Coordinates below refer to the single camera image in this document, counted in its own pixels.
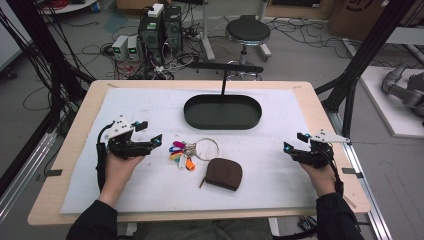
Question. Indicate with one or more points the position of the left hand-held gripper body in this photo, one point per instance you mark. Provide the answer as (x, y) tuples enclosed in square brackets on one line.
[(125, 148)]

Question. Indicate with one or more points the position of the grey power supply unit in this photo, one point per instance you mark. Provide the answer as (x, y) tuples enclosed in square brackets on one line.
[(133, 48), (120, 46)]

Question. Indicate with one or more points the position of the person's right hand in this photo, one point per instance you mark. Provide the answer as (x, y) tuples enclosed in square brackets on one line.
[(321, 180)]

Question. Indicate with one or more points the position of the cardboard box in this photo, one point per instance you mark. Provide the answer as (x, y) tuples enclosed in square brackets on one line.
[(353, 20)]

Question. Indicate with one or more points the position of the white box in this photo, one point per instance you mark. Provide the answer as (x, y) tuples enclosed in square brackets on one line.
[(156, 10)]

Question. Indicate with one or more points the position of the black oval tray with hanger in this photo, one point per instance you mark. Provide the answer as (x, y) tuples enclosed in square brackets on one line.
[(220, 115)]

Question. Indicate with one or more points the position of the brown zip pouch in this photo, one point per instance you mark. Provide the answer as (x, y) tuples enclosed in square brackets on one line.
[(223, 173)]

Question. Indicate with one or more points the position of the aluminium rail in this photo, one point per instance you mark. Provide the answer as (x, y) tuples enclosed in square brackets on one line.
[(26, 170), (380, 226)]

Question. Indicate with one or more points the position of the white panel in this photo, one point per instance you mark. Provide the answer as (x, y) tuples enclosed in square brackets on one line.
[(10, 40)]

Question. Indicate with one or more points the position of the white round table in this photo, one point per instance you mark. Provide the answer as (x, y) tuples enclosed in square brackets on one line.
[(73, 7)]

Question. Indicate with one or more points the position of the white desk leg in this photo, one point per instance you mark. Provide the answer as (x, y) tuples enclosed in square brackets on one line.
[(265, 51), (207, 36)]

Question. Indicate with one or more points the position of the black round stool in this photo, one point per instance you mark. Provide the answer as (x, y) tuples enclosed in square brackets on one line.
[(248, 30)]

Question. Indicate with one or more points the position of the black computer tower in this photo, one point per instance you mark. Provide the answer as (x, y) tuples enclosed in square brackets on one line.
[(150, 38), (173, 30)]

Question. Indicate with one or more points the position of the person's left hand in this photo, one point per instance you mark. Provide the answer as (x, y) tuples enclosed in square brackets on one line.
[(118, 173)]

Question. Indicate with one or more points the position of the white power strip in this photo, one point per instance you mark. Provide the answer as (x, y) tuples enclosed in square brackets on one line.
[(159, 69)]

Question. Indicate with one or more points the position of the white floor board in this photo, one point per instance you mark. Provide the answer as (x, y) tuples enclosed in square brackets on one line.
[(383, 111)]

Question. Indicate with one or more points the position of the black tape strip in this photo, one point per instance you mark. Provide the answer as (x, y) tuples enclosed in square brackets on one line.
[(350, 171), (55, 172)]

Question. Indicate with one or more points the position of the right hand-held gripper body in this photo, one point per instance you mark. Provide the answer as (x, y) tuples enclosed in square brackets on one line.
[(315, 156)]

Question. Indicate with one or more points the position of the thin wooden stick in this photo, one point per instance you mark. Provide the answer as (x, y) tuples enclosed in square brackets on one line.
[(350, 202)]

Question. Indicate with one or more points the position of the white table mat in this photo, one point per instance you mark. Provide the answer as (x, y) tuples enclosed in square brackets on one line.
[(150, 190)]

